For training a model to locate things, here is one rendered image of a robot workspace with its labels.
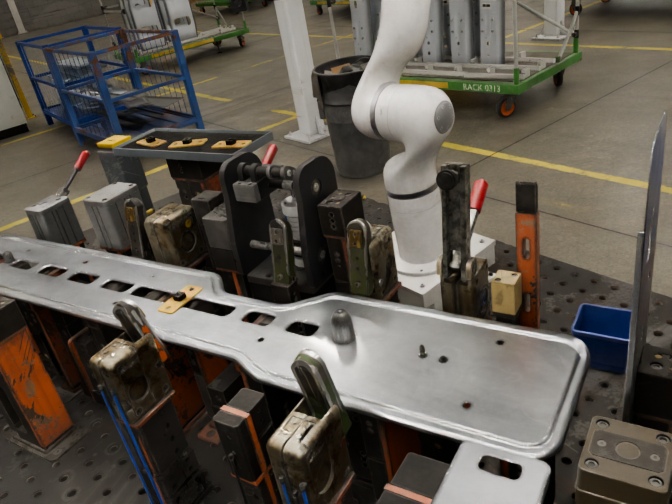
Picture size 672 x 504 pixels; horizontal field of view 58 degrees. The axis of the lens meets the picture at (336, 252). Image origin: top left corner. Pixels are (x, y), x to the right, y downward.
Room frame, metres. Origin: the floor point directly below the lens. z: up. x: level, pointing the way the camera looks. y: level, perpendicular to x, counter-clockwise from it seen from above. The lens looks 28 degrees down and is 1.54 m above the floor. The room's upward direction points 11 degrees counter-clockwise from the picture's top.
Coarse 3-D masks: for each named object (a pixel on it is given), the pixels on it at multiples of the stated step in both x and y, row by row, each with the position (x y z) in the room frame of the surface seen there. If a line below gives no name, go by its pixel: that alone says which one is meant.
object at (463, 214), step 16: (448, 176) 0.76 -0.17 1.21; (464, 176) 0.77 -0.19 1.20; (448, 192) 0.79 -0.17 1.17; (464, 192) 0.77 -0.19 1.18; (448, 208) 0.79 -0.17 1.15; (464, 208) 0.77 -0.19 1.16; (448, 224) 0.79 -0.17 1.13; (464, 224) 0.77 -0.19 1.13; (448, 240) 0.78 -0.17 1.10; (464, 240) 0.76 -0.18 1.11; (448, 256) 0.78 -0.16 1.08; (464, 256) 0.76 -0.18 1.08; (448, 272) 0.77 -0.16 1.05; (464, 272) 0.76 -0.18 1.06
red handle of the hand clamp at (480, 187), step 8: (480, 184) 0.86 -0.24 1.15; (472, 192) 0.86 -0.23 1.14; (480, 192) 0.85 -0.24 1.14; (472, 200) 0.85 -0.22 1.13; (480, 200) 0.84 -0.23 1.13; (472, 208) 0.84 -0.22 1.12; (480, 208) 0.84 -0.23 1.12; (472, 216) 0.83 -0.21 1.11; (472, 224) 0.82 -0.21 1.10; (472, 232) 0.81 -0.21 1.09; (456, 256) 0.78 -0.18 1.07; (456, 264) 0.77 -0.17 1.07
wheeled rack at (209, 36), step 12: (120, 0) 9.33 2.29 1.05; (108, 12) 9.91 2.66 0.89; (120, 12) 9.45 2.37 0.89; (216, 12) 11.08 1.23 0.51; (204, 36) 10.07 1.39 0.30; (216, 36) 9.99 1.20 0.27; (228, 36) 10.09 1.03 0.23; (240, 36) 10.28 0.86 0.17; (156, 48) 9.64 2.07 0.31; (168, 48) 9.64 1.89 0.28; (144, 60) 9.35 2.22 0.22
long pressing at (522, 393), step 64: (64, 256) 1.22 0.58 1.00; (128, 256) 1.15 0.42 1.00; (192, 320) 0.86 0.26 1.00; (320, 320) 0.79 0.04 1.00; (384, 320) 0.76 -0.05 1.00; (448, 320) 0.73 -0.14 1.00; (384, 384) 0.62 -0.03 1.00; (448, 384) 0.60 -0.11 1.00; (512, 384) 0.57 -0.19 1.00; (576, 384) 0.56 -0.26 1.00; (512, 448) 0.48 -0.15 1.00
